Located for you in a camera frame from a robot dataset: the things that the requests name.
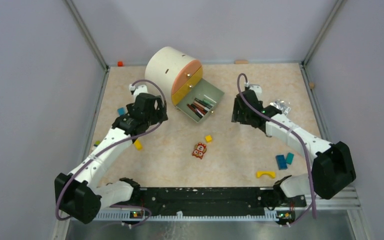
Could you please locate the small blue block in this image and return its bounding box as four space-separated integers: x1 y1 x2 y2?
117 107 126 116

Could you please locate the red owl number toy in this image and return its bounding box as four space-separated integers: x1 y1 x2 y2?
191 142 207 160

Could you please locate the teal block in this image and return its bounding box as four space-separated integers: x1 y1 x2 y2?
285 152 295 165

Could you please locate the yellow arch block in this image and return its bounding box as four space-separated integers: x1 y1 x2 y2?
255 171 276 179

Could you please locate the yellow wedge block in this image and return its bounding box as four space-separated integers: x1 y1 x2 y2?
133 139 143 151

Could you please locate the green white blue lego stack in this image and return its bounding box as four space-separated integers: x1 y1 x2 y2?
93 140 101 148

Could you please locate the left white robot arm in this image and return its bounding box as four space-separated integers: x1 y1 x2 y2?
54 79 168 224

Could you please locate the clear plastic wrapper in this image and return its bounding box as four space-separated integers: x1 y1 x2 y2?
270 99 291 116

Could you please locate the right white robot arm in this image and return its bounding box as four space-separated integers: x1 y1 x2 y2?
231 73 357 218

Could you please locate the small yellow cube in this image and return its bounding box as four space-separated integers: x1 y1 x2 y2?
204 135 213 143

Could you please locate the brown lipstick tube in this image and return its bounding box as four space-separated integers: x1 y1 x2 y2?
187 104 203 119

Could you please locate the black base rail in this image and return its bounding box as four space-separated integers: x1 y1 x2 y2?
109 187 307 218

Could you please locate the cream round drawer organizer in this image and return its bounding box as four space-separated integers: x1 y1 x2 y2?
144 46 225 123

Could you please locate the red lip gloss tube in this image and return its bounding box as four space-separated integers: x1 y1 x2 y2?
191 103 208 114

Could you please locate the blue lego brick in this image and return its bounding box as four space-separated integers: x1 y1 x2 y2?
275 154 288 170

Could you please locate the wooden peg at wall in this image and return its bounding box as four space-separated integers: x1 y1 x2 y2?
234 59 249 65

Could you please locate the dark red lip gloss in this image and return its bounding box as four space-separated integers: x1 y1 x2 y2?
190 104 207 116

